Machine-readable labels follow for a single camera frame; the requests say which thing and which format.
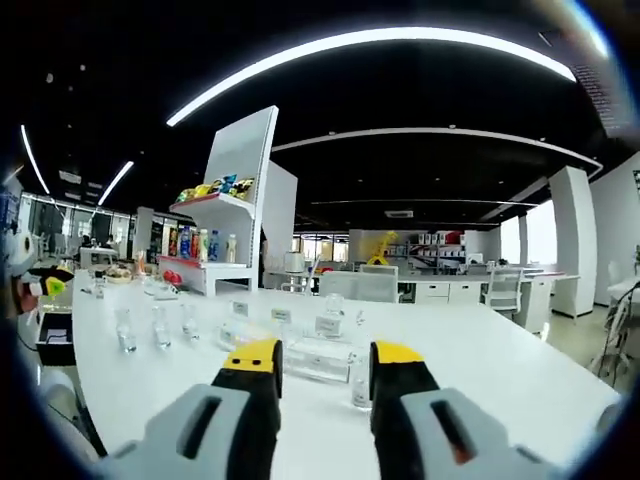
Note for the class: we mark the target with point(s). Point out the clear acrylic reagent rack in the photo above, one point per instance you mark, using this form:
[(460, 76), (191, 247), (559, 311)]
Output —
[(315, 360)]

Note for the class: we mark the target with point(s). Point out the white handheld tool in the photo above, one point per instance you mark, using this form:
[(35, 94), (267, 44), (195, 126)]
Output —
[(161, 291)]

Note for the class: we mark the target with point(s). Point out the clear plastic water bottle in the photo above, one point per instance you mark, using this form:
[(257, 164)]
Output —
[(126, 340)]

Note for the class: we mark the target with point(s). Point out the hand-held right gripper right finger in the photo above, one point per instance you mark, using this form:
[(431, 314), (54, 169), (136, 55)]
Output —
[(430, 430)]

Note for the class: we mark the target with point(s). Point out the small blue drink bottle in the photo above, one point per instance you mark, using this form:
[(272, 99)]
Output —
[(214, 247)]

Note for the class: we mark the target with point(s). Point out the white countertop appliance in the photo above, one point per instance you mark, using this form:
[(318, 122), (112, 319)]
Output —
[(294, 262)]

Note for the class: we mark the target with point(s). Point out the red snack tube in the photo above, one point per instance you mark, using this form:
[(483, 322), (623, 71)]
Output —
[(195, 246)]

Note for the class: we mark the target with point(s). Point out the dark snack tube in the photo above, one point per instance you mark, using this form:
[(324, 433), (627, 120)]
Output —
[(174, 242)]

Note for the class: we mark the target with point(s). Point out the background storage shelf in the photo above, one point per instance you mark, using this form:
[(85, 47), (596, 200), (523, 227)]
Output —
[(432, 247)]

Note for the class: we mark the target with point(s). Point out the grey desk partition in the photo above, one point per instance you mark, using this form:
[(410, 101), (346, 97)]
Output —
[(359, 286)]

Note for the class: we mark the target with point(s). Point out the cream drink bottle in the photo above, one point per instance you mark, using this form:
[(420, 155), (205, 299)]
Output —
[(204, 246)]

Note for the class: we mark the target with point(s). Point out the red round object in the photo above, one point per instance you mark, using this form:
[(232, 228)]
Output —
[(168, 275), (178, 277)]

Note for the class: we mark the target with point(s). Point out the blue wall poster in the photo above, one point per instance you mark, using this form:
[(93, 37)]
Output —
[(7, 210)]

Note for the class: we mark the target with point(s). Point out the row of white desks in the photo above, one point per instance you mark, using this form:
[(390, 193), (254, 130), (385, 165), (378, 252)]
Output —
[(450, 290)]

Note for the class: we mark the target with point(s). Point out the white display shelf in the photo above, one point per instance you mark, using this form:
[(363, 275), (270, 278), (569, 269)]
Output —
[(242, 145)]

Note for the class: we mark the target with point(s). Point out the large blue drink bottle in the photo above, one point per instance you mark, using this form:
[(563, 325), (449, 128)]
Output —
[(185, 244)]

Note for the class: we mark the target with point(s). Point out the ceiling air vent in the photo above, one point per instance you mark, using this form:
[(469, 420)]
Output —
[(399, 213)]

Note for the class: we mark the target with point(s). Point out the white mesh office chair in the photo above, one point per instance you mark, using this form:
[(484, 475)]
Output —
[(502, 290)]

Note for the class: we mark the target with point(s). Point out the green snack bag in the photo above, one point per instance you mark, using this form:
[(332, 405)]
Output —
[(186, 195)]

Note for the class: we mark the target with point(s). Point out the person's left hand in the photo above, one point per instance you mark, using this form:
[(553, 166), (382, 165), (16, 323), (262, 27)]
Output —
[(24, 299)]

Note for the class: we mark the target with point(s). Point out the straight ceiling light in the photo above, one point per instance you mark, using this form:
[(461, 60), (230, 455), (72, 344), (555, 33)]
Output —
[(34, 159), (116, 182)]

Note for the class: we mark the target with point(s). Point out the curved ceiling light strip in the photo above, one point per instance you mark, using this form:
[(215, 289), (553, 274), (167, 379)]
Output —
[(375, 34)]

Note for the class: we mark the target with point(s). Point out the black open box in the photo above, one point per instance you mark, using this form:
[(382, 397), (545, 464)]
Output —
[(56, 342)]

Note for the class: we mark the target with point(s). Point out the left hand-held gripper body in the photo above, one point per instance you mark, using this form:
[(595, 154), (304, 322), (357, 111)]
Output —
[(19, 252)]

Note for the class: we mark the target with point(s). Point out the plate of bread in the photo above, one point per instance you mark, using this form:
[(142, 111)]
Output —
[(119, 275)]

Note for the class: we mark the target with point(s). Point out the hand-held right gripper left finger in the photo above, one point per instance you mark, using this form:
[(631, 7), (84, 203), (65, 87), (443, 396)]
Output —
[(215, 430)]

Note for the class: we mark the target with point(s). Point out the yellow black snack bag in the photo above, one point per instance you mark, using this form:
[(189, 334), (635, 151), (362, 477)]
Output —
[(245, 188)]

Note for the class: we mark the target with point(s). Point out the pale drink bottle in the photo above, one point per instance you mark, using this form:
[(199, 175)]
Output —
[(231, 249)]

